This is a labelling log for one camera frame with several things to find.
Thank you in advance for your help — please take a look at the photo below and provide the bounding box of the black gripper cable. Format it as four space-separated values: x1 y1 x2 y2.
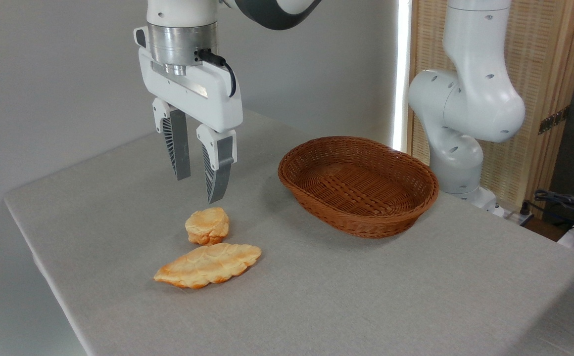
195 48 237 98

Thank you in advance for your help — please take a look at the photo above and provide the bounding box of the dark metal screen hinge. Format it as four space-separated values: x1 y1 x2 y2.
538 105 571 135

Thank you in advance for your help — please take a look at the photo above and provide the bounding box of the small round bread roll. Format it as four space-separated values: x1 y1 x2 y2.
185 207 230 246

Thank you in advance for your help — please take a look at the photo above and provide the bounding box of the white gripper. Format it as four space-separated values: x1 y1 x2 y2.
138 47 243 205

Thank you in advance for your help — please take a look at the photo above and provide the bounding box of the long flat bread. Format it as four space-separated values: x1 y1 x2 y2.
153 242 263 290

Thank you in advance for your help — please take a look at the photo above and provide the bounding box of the brown wicker basket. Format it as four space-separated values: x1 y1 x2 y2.
277 136 440 239

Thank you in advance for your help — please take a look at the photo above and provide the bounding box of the bundle of dark cables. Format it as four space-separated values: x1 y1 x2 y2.
533 189 574 225

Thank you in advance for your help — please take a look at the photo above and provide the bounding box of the grey tablecloth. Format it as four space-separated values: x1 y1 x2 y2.
4 104 574 356

